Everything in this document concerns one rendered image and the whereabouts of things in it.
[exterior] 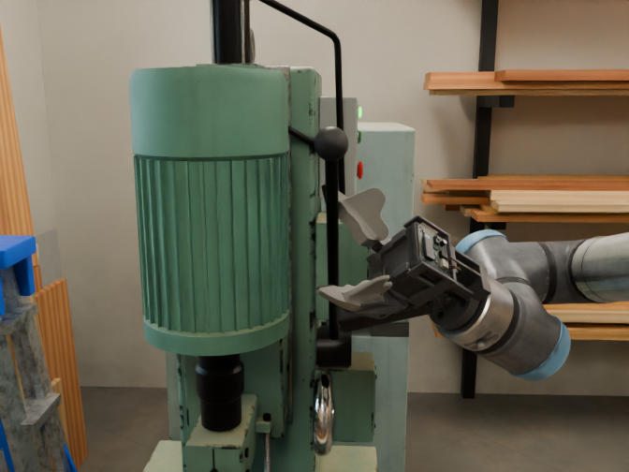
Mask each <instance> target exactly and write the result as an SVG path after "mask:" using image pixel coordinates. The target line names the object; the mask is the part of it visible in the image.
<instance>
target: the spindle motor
mask: <svg viewBox="0 0 629 472"><path fill-rule="evenodd" d="M128 87H129V102H130V117H131V132H132V147H133V153H134V154H135V155H134V156H133V160H134V175H135V190H136V205H137V220H138V236H139V265H140V280H141V295H142V310H143V327H144V337H145V339H146V340H147V342H148V343H149V344H151V345H152V346H154V347H157V348H159V349H162V350H164V351H167V352H171V353H176V354H182V355H190V356H223V355H231V354H238V353H243V352H248V351H252V350H256V349H259V348H262V347H266V346H269V345H271V344H273V343H275V342H277V341H279V340H280V339H282V338H283V337H284V336H285V335H286V334H287V333H288V331H289V327H290V313H289V249H288V154H286V152H287V151H288V106H287V81H286V79H285V76H284V74H283V72H282V71H280V70H273V69H261V68H239V67H158V68H141V69H135V70H133V72H132V75H131V77H130V79H129V81H128Z"/></svg>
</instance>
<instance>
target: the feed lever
mask: <svg viewBox="0 0 629 472"><path fill-rule="evenodd" d="M348 144H349V143H348V138H347V136H346V135H345V133H344V132H343V131H342V130H341V129H340V128H338V127H335V126H328V127H325V128H323V129H321V130H320V131H319V132H318V133H317V135H316V136H315V139H314V148H315V151H316V153H317V154H318V155H319V156H320V157H321V158H322V159H324V160H325V177H326V214H327V251H328V285H334V286H336V287H338V286H339V161H338V160H339V159H341V158H342V157H343V156H344V155H345V154H346V152H347V149H348ZM337 319H338V305H336V304H335V303H333V302H330V301H329V325H328V326H319V328H317V336H316V365H318V367H319V368H349V366H351V353H352V332H344V331H343V329H342V328H341V327H339V323H338V321H337Z"/></svg>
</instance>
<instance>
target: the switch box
mask: <svg viewBox="0 0 629 472"><path fill-rule="evenodd" d="M343 113H344V133H345V135H346V136H347V138H348V143H349V144H348V149H347V152H346V154H345V155H344V178H345V196H346V197H347V198H349V197H351V196H354V195H356V194H357V168H358V99H357V98H356V97H355V96H343ZM328 126H335V127H337V120H336V96H321V97H320V98H318V132H319V131H320V130H321V129H323V128H325V127H328ZM325 183H326V177H325V160H324V159H322V158H321V157H320V156H318V196H319V197H320V198H324V196H323V192H322V188H321V186H322V185H323V184H325Z"/></svg>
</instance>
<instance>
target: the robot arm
mask: <svg viewBox="0 0 629 472"><path fill-rule="evenodd" d="M385 202H386V196H385V194H384V193H383V191H382V190H380V189H379V188H376V187H373V188H370V189H367V190H365V191H362V192H360V193H358V194H356V195H354V196H351V197H349V198H347V197H346V196H345V195H344V194H343V193H341V192H340V191H339V219H340V220H341V221H342V222H343V223H345V224H346V225H347V227H348V228H349V229H350V231H351V233H352V236H353V238H354V239H355V240H356V241H357V243H358V244H359V245H361V246H366V247H372V250H373V251H374V252H375V253H372V254H371V255H370V256H368V257H367V258H366V260H367V261H368V263H369V278H368V279H367V280H366V281H362V282H361V283H359V284H358V285H356V286H355V287H353V286H350V285H345V286H344V287H341V288H340V287H336V286H334V285H327V286H322V287H318V288H316V293H317V294H318V295H320V296H322V297H323V298H325V299H327V300H328V301H330V302H333V303H335V304H336V305H338V319H337V321H338V323H339V325H340V326H341V328H342V329H343V331H344V332H351V331H355V330H360V329H364V328H369V327H372V326H377V325H382V324H386V323H390V322H394V321H399V320H404V319H408V318H412V317H420V316H424V315H429V316H430V318H431V320H432V321H433V323H434V326H435V329H436V330H437V331H438V332H439V333H440V334H441V335H443V336H444V337H445V338H446V339H448V340H450V341H452V342H454V343H456V344H458V345H459V346H461V347H464V348H466V349H468V350H470V351H472V352H474V353H475V354H476V355H478V356H480V357H482V358H484V359H486V360H487V361H490V362H492V363H494V364H496V365H498V366H499V367H501V368H503V369H505V370H506V371H507V372H508V373H509V374H510V375H512V376H517V377H521V378H523V379H526V380H530V381H538V380H542V379H545V378H547V377H549V376H552V375H554V373H556V372H557V371H558V370H559V369H560V368H561V367H562V365H563V364H564V362H565V360H566V358H567V356H568V353H569V350H570V345H571V339H570V333H569V331H568V329H567V328H566V326H565V325H564V324H563V323H562V321H561V320H560V319H559V318H558V317H555V316H552V315H550V314H549V313H548V312H547V310H546V309H545V308H544V306H543V304H566V303H611V302H629V232H626V233H622V234H617V235H611V236H597V237H592V238H588V239H583V240H578V241H564V242H525V243H510V242H509V241H508V239H507V238H506V237H505V236H504V235H503V234H502V233H500V232H498V231H496V230H491V229H484V230H480V231H477V232H474V233H472V234H470V235H468V236H466V237H465V238H464V239H462V240H461V241H460V242H459V243H458V245H457V246H456V247H455V248H454V247H453V246H452V244H451V239H450V235H449V234H448V233H446V232H445V231H443V230H442V229H440V228H438V227H436V226H435V225H434V224H433V223H431V222H430V221H428V220H427V219H425V218H423V217H422V216H420V215H419V214H417V215H416V216H414V217H413V218H412V219H410V220H409V221H408V222H406V223H405V224H404V225H403V226H404V227H405V229H402V230H401V231H400V232H398V233H397V234H396V235H394V236H393V237H391V238H390V236H389V227H388V225H387V223H386V222H385V221H384V219H383V218H382V216H381V212H382V209H383V207H384V205H385ZM422 222H423V223H425V224H426V225H428V226H429V227H431V228H432V229H435V230H436V231H438V232H436V233H435V234H434V233H433V232H431V231H430V230H428V229H426V228H424V227H423V226H421V225H420V224H421V223H422Z"/></svg>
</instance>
